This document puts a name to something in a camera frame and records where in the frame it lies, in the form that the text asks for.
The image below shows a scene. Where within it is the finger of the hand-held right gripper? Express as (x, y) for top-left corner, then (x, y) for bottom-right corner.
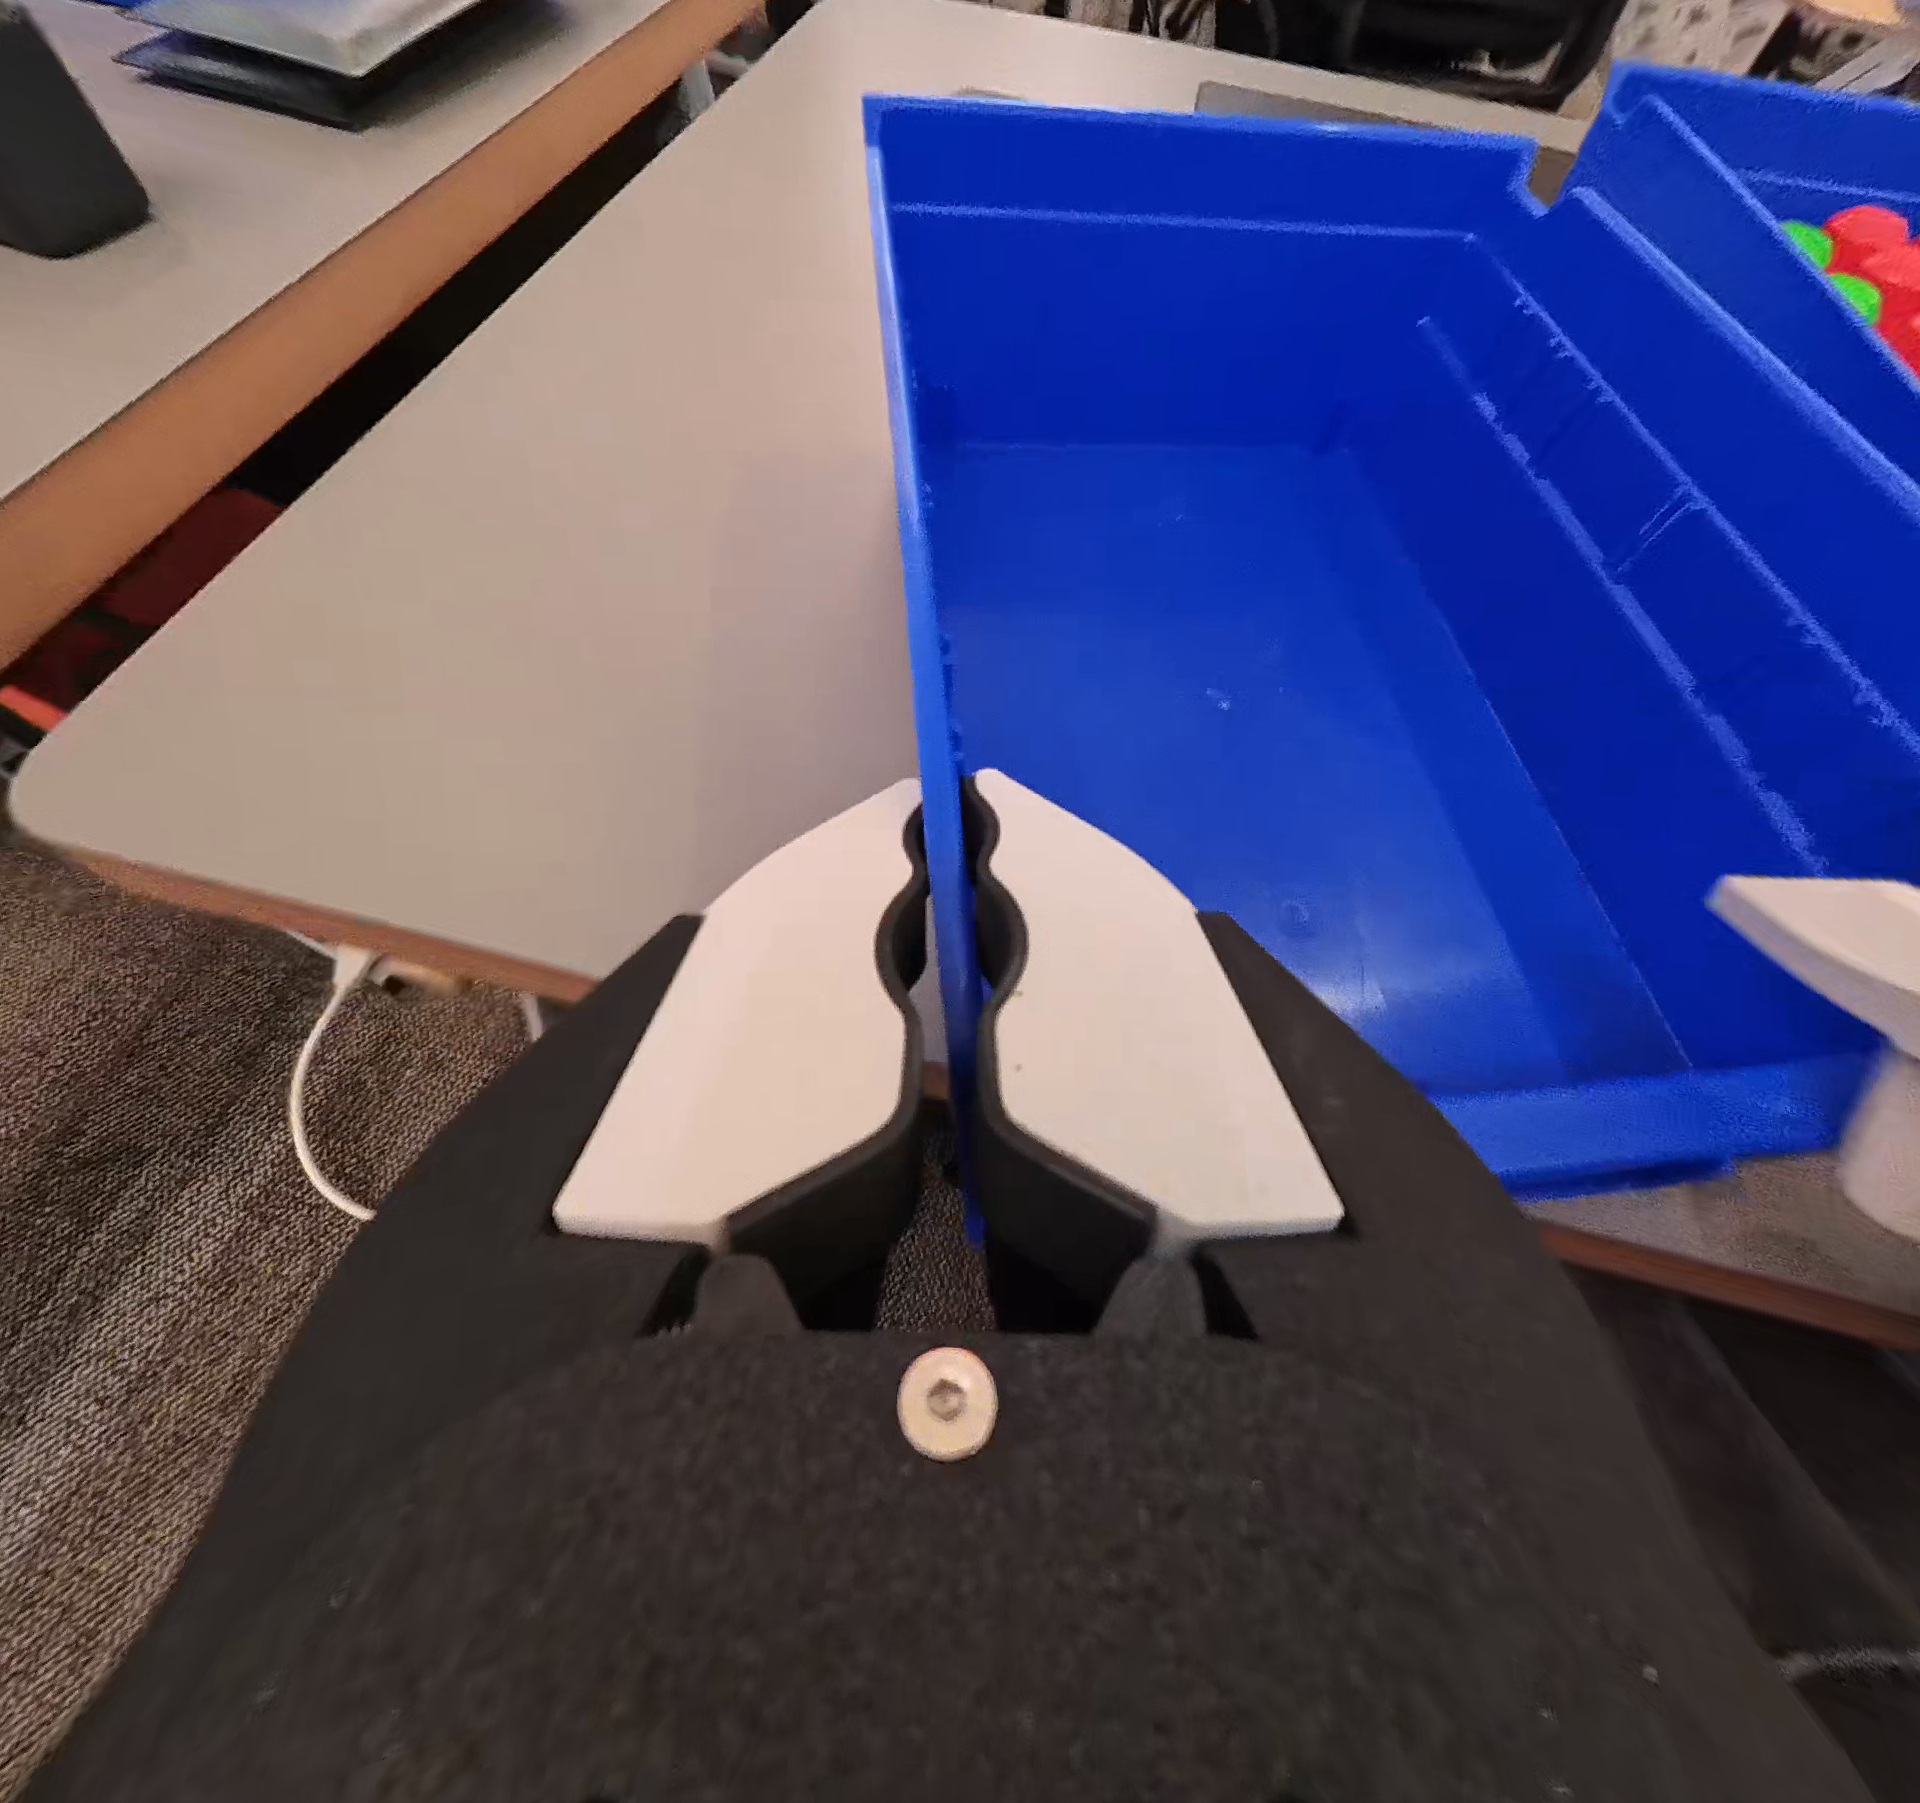
(1706, 873), (1920, 1238)

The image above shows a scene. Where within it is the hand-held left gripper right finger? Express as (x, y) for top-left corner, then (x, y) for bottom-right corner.
(960, 767), (1350, 1260)

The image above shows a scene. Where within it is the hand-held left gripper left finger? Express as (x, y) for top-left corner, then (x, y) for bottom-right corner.
(552, 777), (930, 1254)

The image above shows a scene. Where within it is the blue plastic bin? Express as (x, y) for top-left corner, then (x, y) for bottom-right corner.
(863, 94), (1920, 1204)
(1561, 60), (1920, 483)

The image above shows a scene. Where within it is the grey desk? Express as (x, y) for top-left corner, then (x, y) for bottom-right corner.
(7, 0), (1920, 1345)

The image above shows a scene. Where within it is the wooden edged table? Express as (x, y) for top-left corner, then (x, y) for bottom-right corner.
(0, 0), (805, 664)

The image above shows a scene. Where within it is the white cable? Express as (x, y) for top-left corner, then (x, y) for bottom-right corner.
(290, 940), (548, 1218)

